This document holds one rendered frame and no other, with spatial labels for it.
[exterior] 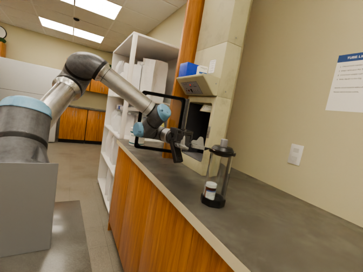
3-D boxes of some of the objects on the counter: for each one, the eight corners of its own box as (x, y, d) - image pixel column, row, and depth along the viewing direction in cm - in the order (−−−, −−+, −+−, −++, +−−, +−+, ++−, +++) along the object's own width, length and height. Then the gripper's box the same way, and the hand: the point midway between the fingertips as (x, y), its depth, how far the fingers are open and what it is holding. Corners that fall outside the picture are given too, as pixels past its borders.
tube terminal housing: (204, 161, 159) (223, 61, 150) (233, 175, 131) (258, 54, 122) (177, 160, 146) (195, 51, 137) (202, 176, 118) (227, 41, 109)
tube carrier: (230, 202, 84) (241, 153, 81) (215, 208, 76) (227, 154, 73) (209, 192, 91) (219, 146, 88) (194, 197, 83) (203, 147, 81)
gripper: (158, 126, 96) (187, 133, 82) (185, 128, 110) (215, 135, 96) (155, 143, 97) (183, 154, 83) (183, 143, 111) (211, 153, 97)
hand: (199, 150), depth 90 cm, fingers open, 14 cm apart
